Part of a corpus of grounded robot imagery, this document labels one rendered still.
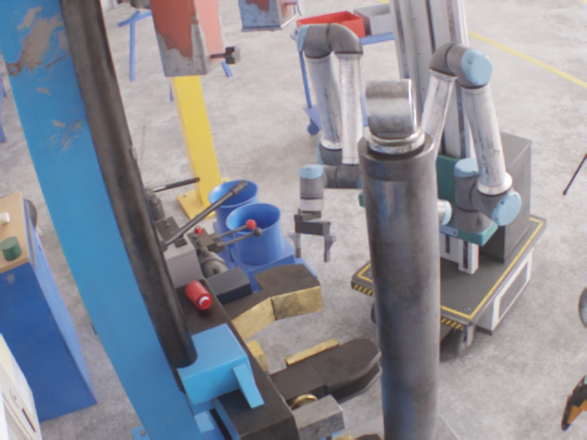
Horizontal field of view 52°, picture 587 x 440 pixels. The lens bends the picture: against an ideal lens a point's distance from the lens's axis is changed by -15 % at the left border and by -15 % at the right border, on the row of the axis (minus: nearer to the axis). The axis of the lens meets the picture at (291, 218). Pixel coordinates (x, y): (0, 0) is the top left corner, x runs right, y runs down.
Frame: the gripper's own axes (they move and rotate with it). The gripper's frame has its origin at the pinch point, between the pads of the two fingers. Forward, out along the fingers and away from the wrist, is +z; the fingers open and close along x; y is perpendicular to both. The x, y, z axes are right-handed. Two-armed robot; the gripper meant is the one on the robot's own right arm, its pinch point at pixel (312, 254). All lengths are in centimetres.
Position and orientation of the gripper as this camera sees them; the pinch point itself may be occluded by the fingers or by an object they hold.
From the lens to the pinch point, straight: 269.3
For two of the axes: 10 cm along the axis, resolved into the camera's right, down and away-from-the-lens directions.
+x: -8.1, -0.8, 5.7
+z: 0.2, 9.9, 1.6
